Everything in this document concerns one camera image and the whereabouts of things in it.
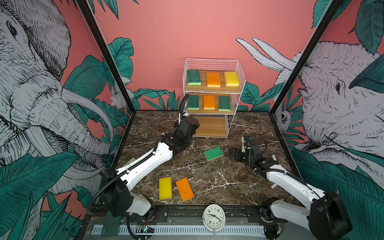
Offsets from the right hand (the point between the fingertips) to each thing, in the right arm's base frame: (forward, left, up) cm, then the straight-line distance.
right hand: (233, 149), depth 85 cm
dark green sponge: (+24, +24, +14) cm, 37 cm away
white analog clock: (-33, +13, -7) cm, 36 cm away
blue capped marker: (+1, -29, -12) cm, 31 cm away
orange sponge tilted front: (-19, +28, -11) cm, 36 cm away
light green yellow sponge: (+3, +10, -11) cm, 15 cm away
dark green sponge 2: (+23, +5, +15) cm, 28 cm away
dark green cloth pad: (-36, +62, -10) cm, 73 cm away
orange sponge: (+24, +14, +15) cm, 32 cm away
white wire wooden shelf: (+25, +10, -5) cm, 27 cm away
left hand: (+8, +27, +18) cm, 33 cm away
